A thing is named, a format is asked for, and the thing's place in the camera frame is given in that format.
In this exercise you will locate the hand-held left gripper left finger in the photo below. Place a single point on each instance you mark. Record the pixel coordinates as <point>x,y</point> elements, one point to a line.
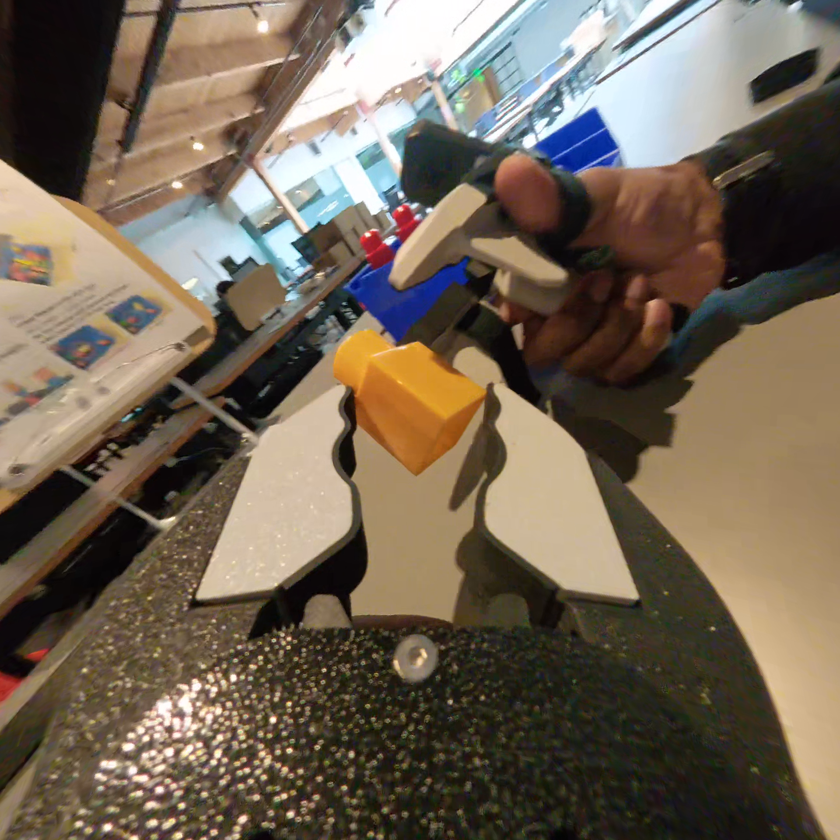
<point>282,512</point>

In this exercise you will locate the white metal stand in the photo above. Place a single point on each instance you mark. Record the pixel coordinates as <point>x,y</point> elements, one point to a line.
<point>131,505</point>

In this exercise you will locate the metal wristwatch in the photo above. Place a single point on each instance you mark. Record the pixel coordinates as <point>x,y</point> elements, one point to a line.
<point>745,169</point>

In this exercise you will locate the yellow mega block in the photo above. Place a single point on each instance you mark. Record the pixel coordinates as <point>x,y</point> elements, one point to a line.
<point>413,403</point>

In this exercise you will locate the person's right forearm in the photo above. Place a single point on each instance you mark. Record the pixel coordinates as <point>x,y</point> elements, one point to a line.
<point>787,197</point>

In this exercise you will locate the red mega block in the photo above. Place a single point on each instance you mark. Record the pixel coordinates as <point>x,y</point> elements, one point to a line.
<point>375,249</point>
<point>405,222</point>

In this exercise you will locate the wooden board with instruction sheet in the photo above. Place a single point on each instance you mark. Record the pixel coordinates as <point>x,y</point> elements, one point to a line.
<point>72,308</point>

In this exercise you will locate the black flat object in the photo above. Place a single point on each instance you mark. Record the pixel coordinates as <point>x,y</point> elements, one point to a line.
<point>785,75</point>

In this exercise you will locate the stack of cardboard boxes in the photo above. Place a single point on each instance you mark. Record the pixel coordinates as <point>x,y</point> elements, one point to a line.
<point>344,233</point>

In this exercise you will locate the blue mega block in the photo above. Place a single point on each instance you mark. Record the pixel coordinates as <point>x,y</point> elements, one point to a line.
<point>394,305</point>

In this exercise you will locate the person's right hand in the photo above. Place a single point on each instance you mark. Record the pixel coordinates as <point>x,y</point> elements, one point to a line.
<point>649,223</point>

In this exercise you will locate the blue plastic bin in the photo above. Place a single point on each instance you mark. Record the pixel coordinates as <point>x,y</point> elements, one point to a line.
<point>581,141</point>

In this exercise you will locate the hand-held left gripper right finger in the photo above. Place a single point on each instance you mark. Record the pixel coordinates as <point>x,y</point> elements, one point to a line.
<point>558,525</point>

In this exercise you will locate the cardboard box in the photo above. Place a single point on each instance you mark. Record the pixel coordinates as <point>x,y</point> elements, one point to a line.
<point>256,295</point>

